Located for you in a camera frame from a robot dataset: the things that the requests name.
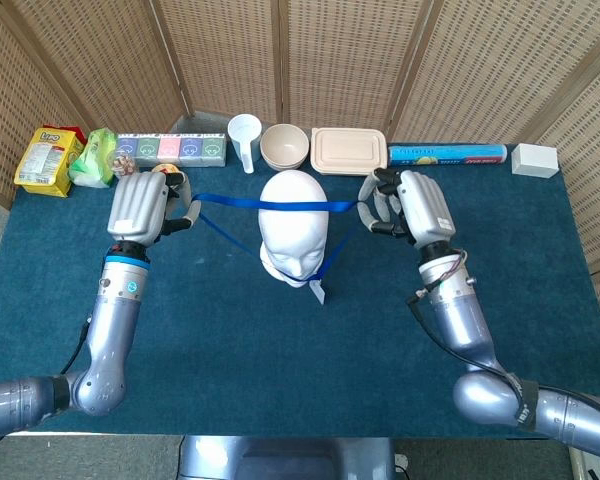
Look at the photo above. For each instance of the white cardboard box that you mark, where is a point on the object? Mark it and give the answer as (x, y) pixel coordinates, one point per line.
(534, 160)

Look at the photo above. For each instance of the blue felt table mat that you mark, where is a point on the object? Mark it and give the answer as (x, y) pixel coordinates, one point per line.
(205, 350)

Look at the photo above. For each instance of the round yellow tin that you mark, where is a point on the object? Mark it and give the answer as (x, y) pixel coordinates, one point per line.
(167, 168)

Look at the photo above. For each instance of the wicker folding screen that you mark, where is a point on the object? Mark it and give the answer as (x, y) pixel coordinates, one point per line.
(355, 50)

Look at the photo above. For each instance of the yellow snack bag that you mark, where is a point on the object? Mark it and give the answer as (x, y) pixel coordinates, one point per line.
(45, 160)

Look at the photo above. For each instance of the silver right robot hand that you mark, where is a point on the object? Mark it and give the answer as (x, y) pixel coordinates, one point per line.
(425, 205)

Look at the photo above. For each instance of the clear jar with sticks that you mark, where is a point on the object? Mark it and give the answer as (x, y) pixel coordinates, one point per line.
(125, 162)

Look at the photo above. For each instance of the pastel five-colour box pack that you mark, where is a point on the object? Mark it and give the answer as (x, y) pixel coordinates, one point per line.
(170, 150)

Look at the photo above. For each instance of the blue food wrap roll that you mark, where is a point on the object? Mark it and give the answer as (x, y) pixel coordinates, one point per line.
(445, 155)

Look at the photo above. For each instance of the grey robot torso base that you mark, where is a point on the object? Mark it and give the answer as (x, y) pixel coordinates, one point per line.
(280, 465)

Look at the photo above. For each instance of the beige lidded lunch box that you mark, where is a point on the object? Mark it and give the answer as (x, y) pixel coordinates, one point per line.
(349, 150)

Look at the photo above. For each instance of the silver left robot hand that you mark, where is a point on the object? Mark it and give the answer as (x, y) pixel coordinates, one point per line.
(135, 205)

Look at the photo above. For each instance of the beige bowl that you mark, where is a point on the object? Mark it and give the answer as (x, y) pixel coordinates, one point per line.
(285, 142)
(280, 166)

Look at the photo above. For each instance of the white foam mannequin head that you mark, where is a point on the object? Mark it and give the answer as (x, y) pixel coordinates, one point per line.
(292, 235)

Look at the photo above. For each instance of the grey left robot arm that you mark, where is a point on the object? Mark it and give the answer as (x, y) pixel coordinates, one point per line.
(112, 320)

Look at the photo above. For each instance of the white plastic measuring cup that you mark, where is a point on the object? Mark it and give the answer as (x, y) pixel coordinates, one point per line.
(245, 130)

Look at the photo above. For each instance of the green snack bag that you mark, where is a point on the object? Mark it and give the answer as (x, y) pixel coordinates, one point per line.
(92, 160)

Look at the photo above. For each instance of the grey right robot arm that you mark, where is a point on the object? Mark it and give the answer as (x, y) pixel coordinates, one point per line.
(460, 320)

